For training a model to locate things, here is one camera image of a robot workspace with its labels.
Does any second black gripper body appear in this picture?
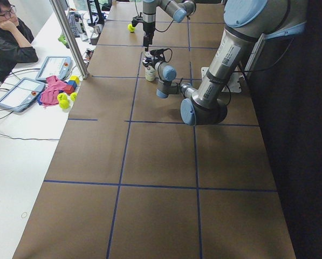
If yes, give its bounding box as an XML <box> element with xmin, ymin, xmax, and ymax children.
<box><xmin>143</xmin><ymin>22</ymin><xmax>154</xmax><ymax>46</ymax></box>

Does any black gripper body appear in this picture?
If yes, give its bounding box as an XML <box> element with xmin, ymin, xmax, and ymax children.
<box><xmin>152</xmin><ymin>54</ymin><xmax>165</xmax><ymax>77</ymax></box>

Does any clear tennis ball can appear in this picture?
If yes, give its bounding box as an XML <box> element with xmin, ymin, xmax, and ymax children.
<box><xmin>144</xmin><ymin>52</ymin><xmax>156</xmax><ymax>82</ymax></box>

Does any Roland Garros tennis ball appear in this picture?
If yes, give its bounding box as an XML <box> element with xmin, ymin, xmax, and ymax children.
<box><xmin>128</xmin><ymin>23</ymin><xmax>135</xmax><ymax>33</ymax></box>

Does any second grey robot arm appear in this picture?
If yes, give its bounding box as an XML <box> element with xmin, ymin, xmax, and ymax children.
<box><xmin>142</xmin><ymin>0</ymin><xmax>196</xmax><ymax>49</ymax></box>

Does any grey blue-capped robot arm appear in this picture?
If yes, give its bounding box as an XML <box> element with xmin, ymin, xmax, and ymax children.
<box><xmin>133</xmin><ymin>1</ymin><xmax>308</xmax><ymax>126</ymax></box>

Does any tennis ball on desk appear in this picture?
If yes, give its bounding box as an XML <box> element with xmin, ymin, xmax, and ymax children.
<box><xmin>70</xmin><ymin>92</ymin><xmax>77</xmax><ymax>102</ymax></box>
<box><xmin>59</xmin><ymin>99</ymin><xmax>70</xmax><ymax>110</ymax></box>
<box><xmin>57</xmin><ymin>92</ymin><xmax>68</xmax><ymax>102</ymax></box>

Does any small metal cup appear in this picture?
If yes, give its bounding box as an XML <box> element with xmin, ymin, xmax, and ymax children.
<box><xmin>93</xmin><ymin>24</ymin><xmax>102</xmax><ymax>35</ymax></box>

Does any clear water bottle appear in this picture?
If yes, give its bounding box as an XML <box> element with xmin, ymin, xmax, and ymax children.
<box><xmin>74</xmin><ymin>16</ymin><xmax>88</xmax><ymax>42</ymax></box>

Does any yellow cube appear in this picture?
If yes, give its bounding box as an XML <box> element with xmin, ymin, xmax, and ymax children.
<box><xmin>69</xmin><ymin>76</ymin><xmax>80</xmax><ymax>85</ymax></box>

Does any black keyboard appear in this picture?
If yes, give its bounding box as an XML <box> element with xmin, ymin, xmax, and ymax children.
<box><xmin>67</xmin><ymin>12</ymin><xmax>79</xmax><ymax>38</ymax></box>

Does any blue cube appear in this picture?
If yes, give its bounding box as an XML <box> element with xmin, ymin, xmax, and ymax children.
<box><xmin>67</xmin><ymin>80</ymin><xmax>77</xmax><ymax>88</ymax></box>

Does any red cube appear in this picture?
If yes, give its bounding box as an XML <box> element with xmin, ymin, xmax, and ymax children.
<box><xmin>64</xmin><ymin>84</ymin><xmax>75</xmax><ymax>94</ymax></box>

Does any green plastic tool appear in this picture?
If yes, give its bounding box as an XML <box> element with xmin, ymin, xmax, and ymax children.
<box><xmin>58</xmin><ymin>34</ymin><xmax>70</xmax><ymax>49</ymax></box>

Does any far teach pendant tablet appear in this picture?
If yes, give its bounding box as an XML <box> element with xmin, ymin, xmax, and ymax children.
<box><xmin>35</xmin><ymin>56</ymin><xmax>72</xmax><ymax>82</ymax></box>

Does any teach pendant tablet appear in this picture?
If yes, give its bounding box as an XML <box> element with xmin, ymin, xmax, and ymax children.
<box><xmin>35</xmin><ymin>56</ymin><xmax>72</xmax><ymax>82</ymax></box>
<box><xmin>0</xmin><ymin>78</ymin><xmax>45</xmax><ymax>112</ymax></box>

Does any pink cloth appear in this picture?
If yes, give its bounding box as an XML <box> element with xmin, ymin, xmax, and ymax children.
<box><xmin>40</xmin><ymin>76</ymin><xmax>67</xmax><ymax>106</ymax></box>

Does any near teach pendant tablet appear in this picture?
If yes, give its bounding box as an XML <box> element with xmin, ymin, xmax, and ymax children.
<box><xmin>0</xmin><ymin>78</ymin><xmax>45</xmax><ymax>112</ymax></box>

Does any person in black jacket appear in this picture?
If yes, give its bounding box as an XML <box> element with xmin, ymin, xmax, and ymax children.
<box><xmin>0</xmin><ymin>1</ymin><xmax>38</xmax><ymax>82</ymax></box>

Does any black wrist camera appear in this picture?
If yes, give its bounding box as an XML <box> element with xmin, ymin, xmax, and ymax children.
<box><xmin>150</xmin><ymin>49</ymin><xmax>165</xmax><ymax>56</ymax></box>
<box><xmin>131</xmin><ymin>16</ymin><xmax>143</xmax><ymax>27</ymax></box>

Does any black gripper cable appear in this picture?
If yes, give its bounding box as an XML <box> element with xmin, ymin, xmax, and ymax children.
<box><xmin>160</xmin><ymin>47</ymin><xmax>174</xmax><ymax>65</ymax></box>

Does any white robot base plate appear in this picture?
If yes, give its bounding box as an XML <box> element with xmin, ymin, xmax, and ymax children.
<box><xmin>222</xmin><ymin>72</ymin><xmax>242</xmax><ymax>93</ymax></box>

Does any aluminium frame post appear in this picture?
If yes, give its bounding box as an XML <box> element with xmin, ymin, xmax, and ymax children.
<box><xmin>50</xmin><ymin>0</ymin><xmax>89</xmax><ymax>80</ymax></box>

